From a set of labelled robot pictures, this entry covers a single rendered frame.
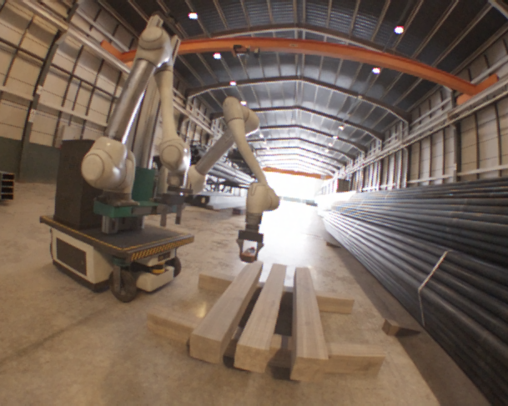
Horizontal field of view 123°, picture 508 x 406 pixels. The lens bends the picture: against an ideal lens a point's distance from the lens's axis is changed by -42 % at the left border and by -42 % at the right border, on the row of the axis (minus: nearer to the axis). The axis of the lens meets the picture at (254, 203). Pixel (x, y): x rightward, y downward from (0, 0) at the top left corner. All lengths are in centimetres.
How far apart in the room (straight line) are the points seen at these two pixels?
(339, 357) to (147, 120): 167
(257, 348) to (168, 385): 33
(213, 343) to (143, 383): 29
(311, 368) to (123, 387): 60
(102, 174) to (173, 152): 29
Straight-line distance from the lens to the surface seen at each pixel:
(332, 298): 152
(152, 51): 112
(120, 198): 120
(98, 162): 96
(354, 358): 101
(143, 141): 163
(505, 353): 99
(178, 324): 102
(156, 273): 140
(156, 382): 89
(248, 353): 78
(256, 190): 117
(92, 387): 88
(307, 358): 76
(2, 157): 984
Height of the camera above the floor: 65
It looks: 2 degrees down
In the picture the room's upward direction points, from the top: 8 degrees clockwise
